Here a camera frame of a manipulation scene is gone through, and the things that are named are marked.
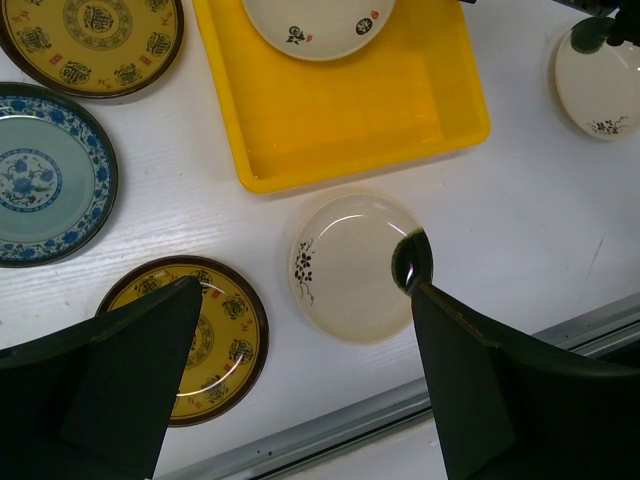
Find yellow patterned plate upper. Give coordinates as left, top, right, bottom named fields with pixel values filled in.
left=1, top=0, right=185, bottom=99

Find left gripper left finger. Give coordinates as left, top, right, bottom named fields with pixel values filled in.
left=1, top=276, right=202, bottom=479

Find cream plate with characters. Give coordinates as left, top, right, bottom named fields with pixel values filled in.
left=243, top=0, right=396, bottom=62

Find cream plate black brushstroke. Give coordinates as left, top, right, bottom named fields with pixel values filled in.
left=554, top=17, right=639, bottom=141
left=287, top=191, right=434, bottom=345

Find yellow patterned plate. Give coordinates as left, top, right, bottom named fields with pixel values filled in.
left=97, top=255, right=270, bottom=427
left=1, top=0, right=185, bottom=99

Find blue floral plate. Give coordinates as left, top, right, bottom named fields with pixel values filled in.
left=1, top=82, right=119, bottom=268

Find cream plate black brushstroke right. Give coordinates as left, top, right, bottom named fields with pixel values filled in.
left=554, top=17, right=639, bottom=141

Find yellow patterned plate lower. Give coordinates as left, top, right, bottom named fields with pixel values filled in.
left=97, top=255, right=270, bottom=427

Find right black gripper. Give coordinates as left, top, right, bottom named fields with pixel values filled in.
left=555, top=0, right=639, bottom=45

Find cream plate black brushstroke lower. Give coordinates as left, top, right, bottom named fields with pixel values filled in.
left=287, top=191, right=434, bottom=345

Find yellow plastic bin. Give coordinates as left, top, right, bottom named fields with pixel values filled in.
left=194, top=1, right=490, bottom=194

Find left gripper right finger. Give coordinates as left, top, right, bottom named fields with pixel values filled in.
left=409, top=280, right=640, bottom=480

